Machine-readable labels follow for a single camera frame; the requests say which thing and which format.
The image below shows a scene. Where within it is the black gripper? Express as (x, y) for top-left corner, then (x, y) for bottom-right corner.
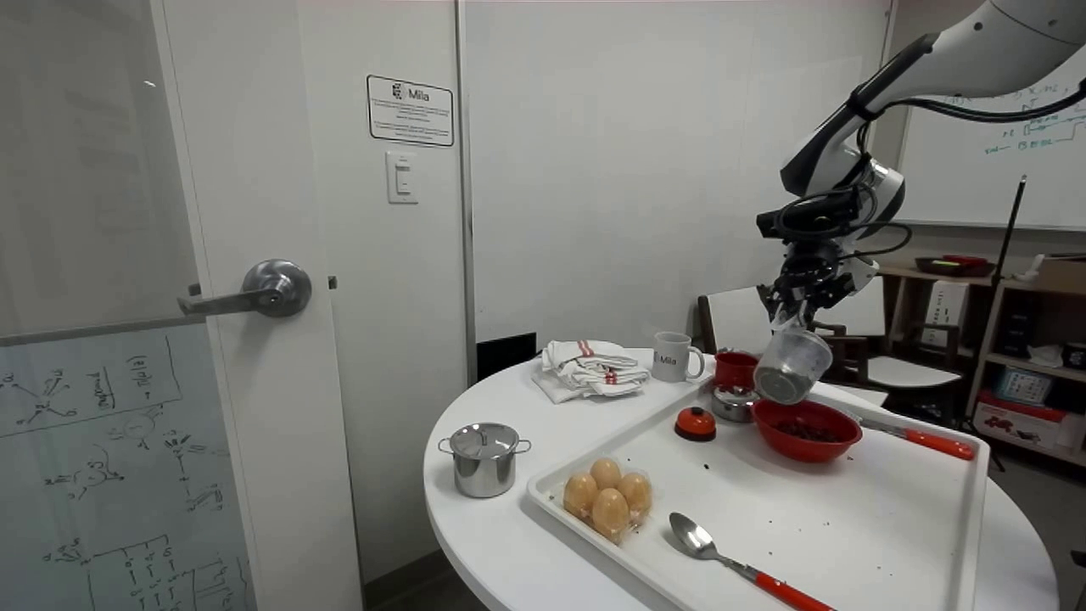
(767, 230), (879, 332)

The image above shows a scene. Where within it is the clear plastic measuring cup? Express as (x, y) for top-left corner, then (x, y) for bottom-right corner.
(751, 314), (838, 408)

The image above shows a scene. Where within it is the red bowl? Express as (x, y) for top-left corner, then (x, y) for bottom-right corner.
(751, 398), (866, 469)

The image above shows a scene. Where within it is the white chair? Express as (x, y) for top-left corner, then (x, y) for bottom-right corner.
(689, 281), (891, 355)

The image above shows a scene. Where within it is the red mug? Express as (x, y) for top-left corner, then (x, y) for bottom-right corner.
(711, 348), (763, 398)

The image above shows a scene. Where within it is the small lidded steel pot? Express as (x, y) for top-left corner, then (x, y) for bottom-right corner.
(709, 382), (761, 428)

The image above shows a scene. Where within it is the white mug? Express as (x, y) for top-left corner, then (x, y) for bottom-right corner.
(647, 328), (707, 385)

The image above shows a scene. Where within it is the black pole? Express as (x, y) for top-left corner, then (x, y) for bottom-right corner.
(960, 168), (1030, 422)

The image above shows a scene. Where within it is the white red-striped cloth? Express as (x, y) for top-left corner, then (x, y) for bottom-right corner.
(534, 337), (654, 408)

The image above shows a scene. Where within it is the white plastic tray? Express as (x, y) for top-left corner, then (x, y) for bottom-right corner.
(519, 375), (993, 611)

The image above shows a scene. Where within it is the wooden shelf unit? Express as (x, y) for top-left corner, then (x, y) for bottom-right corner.
(876, 252), (1086, 460)

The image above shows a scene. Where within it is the tan bread roll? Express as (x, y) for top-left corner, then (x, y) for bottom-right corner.
(561, 471), (605, 522)
(587, 485), (633, 543)
(613, 469), (654, 527)
(587, 453), (628, 493)

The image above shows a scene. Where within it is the small whiteboard with drawings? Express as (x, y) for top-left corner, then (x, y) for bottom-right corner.
(0, 328), (254, 611)

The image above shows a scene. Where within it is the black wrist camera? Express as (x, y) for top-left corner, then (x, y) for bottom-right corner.
(754, 194), (869, 243)

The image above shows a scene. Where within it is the red-handled steel fork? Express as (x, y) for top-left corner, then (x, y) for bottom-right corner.
(840, 412), (985, 463)

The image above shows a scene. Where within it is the wall whiteboard with writing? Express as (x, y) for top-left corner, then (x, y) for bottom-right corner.
(895, 44), (1086, 233)

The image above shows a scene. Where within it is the red-handled steel spoon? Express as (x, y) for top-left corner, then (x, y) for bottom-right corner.
(660, 508), (838, 611)

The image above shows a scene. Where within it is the steel pot with handles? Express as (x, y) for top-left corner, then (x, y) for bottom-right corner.
(439, 422), (537, 503)

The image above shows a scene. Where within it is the white light switch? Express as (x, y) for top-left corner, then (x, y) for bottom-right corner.
(382, 150), (422, 208)

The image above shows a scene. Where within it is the white wall sign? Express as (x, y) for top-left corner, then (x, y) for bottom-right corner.
(363, 70), (457, 150)

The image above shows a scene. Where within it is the silver door handle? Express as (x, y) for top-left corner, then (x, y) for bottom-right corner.
(177, 256), (316, 321)

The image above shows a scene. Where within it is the glass door white frame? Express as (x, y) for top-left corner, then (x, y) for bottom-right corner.
(0, 0), (367, 611)

